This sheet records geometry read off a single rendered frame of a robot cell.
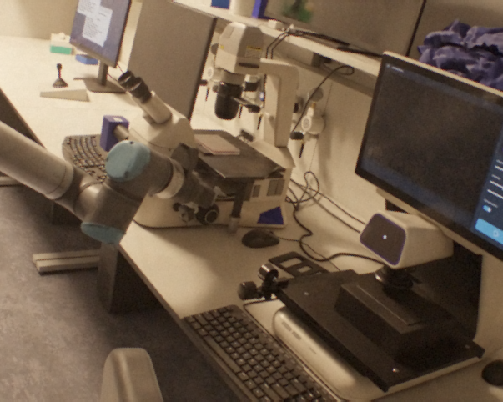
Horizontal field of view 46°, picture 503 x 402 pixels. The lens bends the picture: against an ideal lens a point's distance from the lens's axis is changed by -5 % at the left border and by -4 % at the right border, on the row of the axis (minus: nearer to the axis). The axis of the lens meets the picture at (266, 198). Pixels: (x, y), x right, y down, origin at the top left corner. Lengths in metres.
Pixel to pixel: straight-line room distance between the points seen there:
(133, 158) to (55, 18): 3.00
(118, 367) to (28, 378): 1.49
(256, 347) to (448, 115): 0.57
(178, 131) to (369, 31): 0.68
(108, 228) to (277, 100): 0.69
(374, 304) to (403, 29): 0.89
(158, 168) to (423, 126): 0.54
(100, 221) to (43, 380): 1.07
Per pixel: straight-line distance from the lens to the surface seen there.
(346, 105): 2.10
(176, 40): 2.08
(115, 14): 2.82
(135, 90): 1.49
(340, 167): 2.11
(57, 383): 2.23
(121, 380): 0.75
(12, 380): 2.23
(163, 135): 1.53
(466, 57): 1.54
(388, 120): 1.26
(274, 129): 1.77
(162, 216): 1.60
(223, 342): 1.19
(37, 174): 1.29
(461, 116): 1.14
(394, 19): 1.82
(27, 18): 4.14
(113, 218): 1.26
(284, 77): 1.72
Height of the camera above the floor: 1.44
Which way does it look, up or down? 20 degrees down
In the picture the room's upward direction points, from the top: 14 degrees clockwise
